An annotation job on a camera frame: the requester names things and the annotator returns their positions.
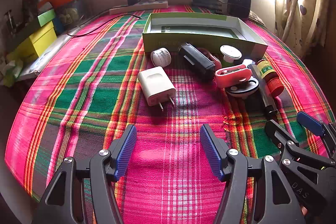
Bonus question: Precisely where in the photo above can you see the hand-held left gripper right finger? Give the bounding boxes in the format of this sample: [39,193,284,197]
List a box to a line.
[199,124,306,224]

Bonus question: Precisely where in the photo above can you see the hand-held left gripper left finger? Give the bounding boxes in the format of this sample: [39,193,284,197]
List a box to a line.
[31,124,137,224]

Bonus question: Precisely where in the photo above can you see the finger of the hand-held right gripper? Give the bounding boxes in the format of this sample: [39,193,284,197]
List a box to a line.
[297,111,336,157]
[265,120,336,216]

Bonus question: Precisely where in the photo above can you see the silver black lighter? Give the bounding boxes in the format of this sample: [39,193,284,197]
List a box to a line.
[248,63,278,119]

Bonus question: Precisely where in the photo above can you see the black round disc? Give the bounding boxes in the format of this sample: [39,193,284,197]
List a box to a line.
[226,76,260,97]

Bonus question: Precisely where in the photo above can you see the red cap brown bottle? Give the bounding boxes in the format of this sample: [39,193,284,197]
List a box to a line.
[257,59,284,96]

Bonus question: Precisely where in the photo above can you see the white USB charger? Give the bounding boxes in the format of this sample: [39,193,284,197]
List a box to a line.
[138,67,177,111]

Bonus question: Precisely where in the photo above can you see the pink clip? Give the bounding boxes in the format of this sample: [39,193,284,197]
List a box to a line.
[215,66,252,88]

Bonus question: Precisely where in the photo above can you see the black rectangular device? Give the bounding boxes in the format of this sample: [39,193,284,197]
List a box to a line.
[178,42,216,81]

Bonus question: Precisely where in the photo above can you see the green jar with white lid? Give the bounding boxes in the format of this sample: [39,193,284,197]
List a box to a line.
[220,45,242,67]

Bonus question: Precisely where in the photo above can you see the green cardboard box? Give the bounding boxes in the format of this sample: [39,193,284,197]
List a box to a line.
[142,13,269,62]

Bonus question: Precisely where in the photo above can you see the pink green plaid blanket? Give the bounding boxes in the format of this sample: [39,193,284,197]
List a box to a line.
[5,5,334,224]

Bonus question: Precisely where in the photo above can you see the clear plastic packet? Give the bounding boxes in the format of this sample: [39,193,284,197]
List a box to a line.
[18,35,72,80]

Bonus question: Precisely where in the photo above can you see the black grilled appliance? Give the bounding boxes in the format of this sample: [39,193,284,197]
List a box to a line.
[224,0,252,18]

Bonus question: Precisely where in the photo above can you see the yellow box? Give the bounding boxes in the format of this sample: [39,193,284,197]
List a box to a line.
[8,22,58,62]

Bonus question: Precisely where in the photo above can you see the crumpled paper wrappers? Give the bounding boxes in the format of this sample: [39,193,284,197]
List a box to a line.
[0,56,24,86]

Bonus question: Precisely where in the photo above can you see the blue box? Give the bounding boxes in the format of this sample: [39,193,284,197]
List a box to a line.
[54,18,65,34]

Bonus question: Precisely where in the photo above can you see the white power strip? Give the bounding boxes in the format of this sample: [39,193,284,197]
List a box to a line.
[109,0,168,15]

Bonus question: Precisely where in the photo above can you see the clear plastic container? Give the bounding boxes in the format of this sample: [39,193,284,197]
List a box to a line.
[56,1,84,28]

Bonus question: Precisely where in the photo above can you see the thin black cable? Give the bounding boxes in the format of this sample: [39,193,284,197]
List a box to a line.
[66,13,143,37]

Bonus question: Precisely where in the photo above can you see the small metal frame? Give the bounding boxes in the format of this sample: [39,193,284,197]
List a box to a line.
[5,11,16,30]

